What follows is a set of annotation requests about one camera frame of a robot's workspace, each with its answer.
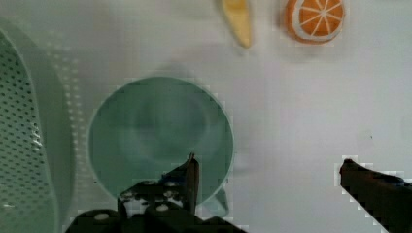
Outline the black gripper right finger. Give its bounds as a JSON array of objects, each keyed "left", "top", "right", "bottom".
[{"left": 339, "top": 159, "right": 412, "bottom": 233}]

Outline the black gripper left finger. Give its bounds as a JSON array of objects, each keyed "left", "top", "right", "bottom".
[{"left": 64, "top": 153, "right": 247, "bottom": 233}]

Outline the green mug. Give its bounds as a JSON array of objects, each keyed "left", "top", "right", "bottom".
[{"left": 87, "top": 77, "right": 234, "bottom": 217}]

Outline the green perforated colander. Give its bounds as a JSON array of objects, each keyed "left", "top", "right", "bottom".
[{"left": 0, "top": 18, "right": 74, "bottom": 233}]

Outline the orange slice toy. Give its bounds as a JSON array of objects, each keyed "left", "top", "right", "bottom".
[{"left": 285, "top": 0, "right": 345, "bottom": 45}]

